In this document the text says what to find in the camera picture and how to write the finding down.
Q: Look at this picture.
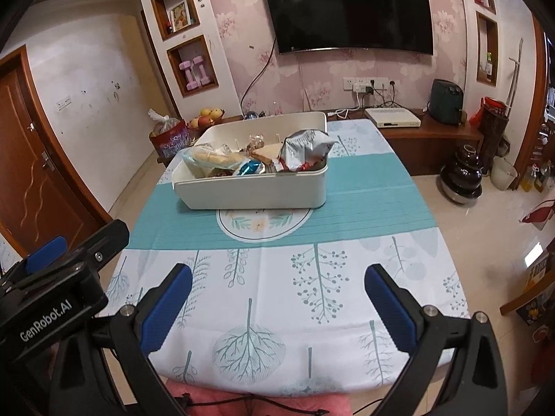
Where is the white plastic storage bin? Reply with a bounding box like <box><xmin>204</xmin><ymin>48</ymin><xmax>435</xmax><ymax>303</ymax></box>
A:
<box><xmin>171</xmin><ymin>112</ymin><xmax>327</xmax><ymax>209</ymax></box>

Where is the pink trousers lap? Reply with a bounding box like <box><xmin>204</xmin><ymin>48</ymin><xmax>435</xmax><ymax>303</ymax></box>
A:
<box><xmin>165</xmin><ymin>379</ymin><xmax>352</xmax><ymax>415</ymax></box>

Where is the wooden tv cabinet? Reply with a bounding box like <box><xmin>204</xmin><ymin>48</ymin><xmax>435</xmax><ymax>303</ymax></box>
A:
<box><xmin>327</xmin><ymin>113</ymin><xmax>484</xmax><ymax>180</ymax></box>

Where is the black air fryer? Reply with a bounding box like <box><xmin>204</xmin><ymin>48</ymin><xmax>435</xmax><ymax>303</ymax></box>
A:
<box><xmin>428</xmin><ymin>79</ymin><xmax>464</xmax><ymax>126</ymax></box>

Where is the clear bread packet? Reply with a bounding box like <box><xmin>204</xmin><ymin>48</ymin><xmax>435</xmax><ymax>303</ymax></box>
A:
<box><xmin>246</xmin><ymin>134</ymin><xmax>265</xmax><ymax>153</ymax></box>

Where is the black wall television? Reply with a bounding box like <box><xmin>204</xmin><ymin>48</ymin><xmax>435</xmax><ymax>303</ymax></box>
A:
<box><xmin>266</xmin><ymin>0</ymin><xmax>434</xmax><ymax>54</ymax></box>

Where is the fruit bowl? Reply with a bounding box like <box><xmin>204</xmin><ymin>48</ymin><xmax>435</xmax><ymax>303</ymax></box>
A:
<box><xmin>187</xmin><ymin>108</ymin><xmax>225</xmax><ymax>131</ymax></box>

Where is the blue snack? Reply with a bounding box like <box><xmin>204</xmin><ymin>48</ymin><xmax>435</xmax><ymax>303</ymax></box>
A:
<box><xmin>233</xmin><ymin>159</ymin><xmax>265</xmax><ymax>176</ymax></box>

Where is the white set-top box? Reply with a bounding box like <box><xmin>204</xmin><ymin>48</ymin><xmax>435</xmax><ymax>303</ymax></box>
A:
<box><xmin>365</xmin><ymin>108</ymin><xmax>421</xmax><ymax>129</ymax></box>

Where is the dark red paper bag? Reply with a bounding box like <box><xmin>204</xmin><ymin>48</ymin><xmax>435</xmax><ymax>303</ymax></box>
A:
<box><xmin>469</xmin><ymin>97</ymin><xmax>509</xmax><ymax>167</ymax></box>

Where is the red white cookie packet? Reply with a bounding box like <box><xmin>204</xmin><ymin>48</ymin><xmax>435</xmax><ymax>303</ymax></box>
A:
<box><xmin>274</xmin><ymin>159</ymin><xmax>325</xmax><ymax>173</ymax></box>

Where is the pink dumbbell left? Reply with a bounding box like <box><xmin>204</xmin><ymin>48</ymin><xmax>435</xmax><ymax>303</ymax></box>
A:
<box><xmin>179</xmin><ymin>60</ymin><xmax>200</xmax><ymax>91</ymax></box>

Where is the silver white snack bag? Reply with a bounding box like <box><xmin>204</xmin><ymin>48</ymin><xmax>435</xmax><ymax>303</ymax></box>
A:
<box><xmin>279</xmin><ymin>129</ymin><xmax>337</xmax><ymax>165</ymax></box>

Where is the white wall power strip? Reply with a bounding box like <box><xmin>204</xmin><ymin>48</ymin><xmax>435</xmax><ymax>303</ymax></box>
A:
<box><xmin>342</xmin><ymin>77</ymin><xmax>390</xmax><ymax>93</ymax></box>

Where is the white bucket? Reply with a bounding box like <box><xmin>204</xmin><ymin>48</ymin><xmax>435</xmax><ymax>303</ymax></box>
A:
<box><xmin>490</xmin><ymin>156</ymin><xmax>518</xmax><ymax>191</ymax></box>

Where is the framed photo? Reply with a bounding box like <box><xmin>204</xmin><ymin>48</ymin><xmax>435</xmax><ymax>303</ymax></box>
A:
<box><xmin>169</xmin><ymin>0</ymin><xmax>191</xmax><ymax>32</ymax></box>

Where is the teal white tablecloth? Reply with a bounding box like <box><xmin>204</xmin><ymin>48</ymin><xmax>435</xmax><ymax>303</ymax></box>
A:
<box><xmin>106</xmin><ymin>119</ymin><xmax>469</xmax><ymax>395</ymax></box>

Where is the red gift bag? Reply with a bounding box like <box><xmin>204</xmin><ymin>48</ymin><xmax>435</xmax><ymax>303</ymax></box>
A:
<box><xmin>148</xmin><ymin>109</ymin><xmax>192</xmax><ymax>161</ymax></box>

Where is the brown wooden door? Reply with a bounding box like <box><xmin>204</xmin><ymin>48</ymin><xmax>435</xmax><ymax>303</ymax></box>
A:
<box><xmin>1</xmin><ymin>46</ymin><xmax>112</xmax><ymax>257</ymax></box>

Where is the black television cable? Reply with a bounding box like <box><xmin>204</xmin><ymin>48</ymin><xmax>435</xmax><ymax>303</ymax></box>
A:
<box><xmin>239</xmin><ymin>37</ymin><xmax>279</xmax><ymax>116</ymax></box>

